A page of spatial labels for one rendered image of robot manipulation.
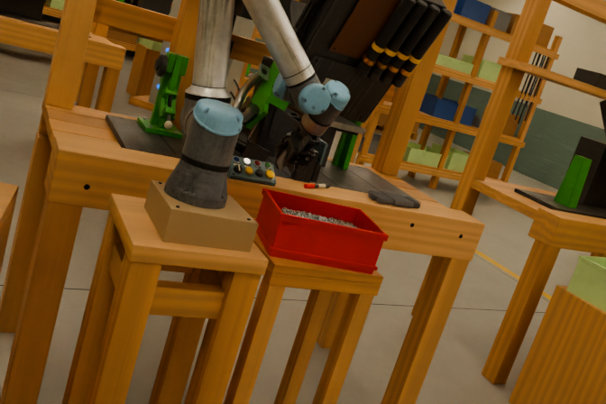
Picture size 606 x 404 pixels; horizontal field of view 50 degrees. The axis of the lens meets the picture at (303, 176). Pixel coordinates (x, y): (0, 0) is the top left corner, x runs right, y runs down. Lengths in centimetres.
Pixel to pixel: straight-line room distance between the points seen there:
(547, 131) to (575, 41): 168
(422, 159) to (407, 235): 562
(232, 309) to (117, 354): 27
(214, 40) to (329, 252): 63
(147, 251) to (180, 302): 17
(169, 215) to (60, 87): 104
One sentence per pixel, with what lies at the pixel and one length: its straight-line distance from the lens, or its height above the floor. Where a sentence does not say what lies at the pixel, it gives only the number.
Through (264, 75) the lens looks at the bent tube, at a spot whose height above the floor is 119.
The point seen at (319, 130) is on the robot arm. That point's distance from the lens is 177.
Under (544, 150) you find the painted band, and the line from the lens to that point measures 1278.
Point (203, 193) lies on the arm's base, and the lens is 151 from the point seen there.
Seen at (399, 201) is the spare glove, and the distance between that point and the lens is 225.
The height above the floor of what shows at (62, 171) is 84.
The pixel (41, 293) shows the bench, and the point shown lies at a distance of 197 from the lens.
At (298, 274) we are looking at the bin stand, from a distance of 171.
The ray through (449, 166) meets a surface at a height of 31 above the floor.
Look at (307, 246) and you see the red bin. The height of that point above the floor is 85.
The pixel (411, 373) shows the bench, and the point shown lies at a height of 26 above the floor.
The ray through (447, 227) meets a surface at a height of 86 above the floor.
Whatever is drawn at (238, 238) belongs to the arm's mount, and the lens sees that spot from 152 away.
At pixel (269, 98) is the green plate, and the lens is 215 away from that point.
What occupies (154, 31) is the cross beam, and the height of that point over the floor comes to 121.
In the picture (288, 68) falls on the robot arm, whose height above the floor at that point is 128.
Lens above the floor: 138
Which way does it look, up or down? 12 degrees down
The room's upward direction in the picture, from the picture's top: 17 degrees clockwise
